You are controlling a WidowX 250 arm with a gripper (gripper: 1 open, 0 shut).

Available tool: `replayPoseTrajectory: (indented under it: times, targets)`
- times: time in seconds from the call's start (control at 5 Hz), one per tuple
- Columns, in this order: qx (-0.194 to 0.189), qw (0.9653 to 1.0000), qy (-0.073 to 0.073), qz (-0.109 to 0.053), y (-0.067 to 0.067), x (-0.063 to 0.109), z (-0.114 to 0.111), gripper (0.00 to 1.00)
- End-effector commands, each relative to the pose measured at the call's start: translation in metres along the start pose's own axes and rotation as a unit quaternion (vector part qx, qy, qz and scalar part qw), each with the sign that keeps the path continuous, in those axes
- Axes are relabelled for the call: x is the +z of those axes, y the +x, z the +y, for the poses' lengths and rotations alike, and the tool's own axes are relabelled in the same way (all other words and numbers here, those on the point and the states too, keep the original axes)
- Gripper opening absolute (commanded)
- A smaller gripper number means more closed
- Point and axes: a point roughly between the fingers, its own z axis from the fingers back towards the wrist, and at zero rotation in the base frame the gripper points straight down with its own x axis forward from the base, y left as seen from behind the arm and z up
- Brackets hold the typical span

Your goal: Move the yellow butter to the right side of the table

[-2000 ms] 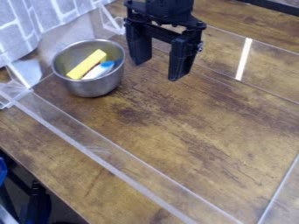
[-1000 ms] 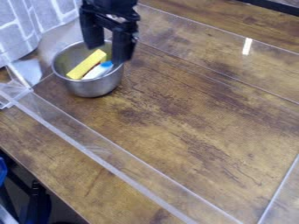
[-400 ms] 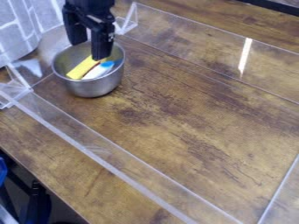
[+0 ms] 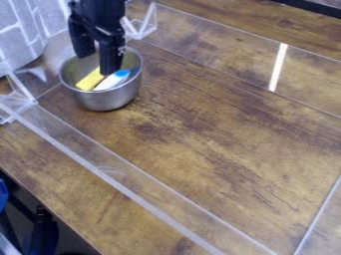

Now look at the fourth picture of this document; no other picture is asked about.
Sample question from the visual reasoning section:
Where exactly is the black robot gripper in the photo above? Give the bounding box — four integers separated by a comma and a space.
69, 0, 126, 76

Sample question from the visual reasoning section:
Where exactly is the yellow butter block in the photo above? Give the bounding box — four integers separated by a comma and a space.
77, 68, 106, 91

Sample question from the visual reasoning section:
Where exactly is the white blue tube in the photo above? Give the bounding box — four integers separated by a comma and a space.
96, 70, 132, 91

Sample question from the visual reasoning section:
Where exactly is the grey brick pattern cloth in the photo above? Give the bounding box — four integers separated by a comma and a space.
0, 0, 70, 78

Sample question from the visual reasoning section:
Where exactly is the stainless steel bowl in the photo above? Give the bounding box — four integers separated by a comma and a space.
59, 47, 144, 112

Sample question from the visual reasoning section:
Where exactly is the blue object under table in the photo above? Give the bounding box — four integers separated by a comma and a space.
0, 179, 10, 213

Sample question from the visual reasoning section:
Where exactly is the black table leg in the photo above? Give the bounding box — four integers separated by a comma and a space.
29, 205, 59, 255

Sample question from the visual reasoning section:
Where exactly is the clear acrylic barrier frame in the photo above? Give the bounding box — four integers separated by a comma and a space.
0, 0, 341, 255

